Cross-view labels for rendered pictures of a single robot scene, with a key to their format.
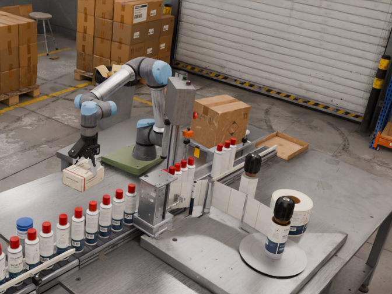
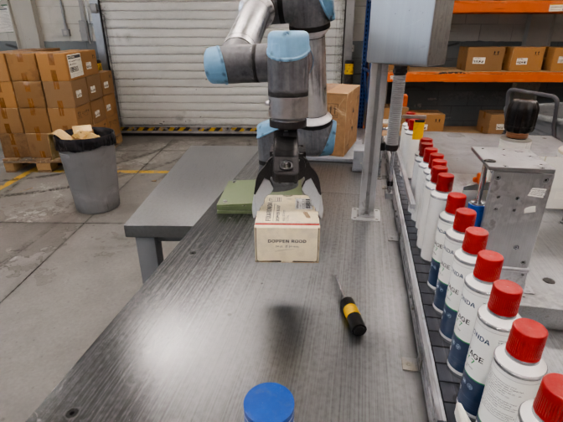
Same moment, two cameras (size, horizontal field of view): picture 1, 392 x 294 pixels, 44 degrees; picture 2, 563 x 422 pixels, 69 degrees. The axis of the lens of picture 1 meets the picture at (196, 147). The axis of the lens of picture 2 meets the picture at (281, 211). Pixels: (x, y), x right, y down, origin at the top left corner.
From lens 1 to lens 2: 1.82 m
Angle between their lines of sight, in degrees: 22
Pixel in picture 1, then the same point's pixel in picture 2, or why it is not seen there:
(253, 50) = (209, 90)
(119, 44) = (60, 109)
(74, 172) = (286, 223)
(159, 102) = (320, 64)
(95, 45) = (23, 120)
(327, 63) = not seen: hidden behind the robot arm
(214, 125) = (340, 116)
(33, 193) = (168, 317)
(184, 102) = (444, 10)
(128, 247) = not seen: hidden behind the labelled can
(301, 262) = not seen: outside the picture
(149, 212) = (516, 241)
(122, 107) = (108, 176)
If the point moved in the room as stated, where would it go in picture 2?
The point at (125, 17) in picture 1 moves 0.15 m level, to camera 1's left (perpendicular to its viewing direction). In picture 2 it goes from (58, 72) to (39, 73)
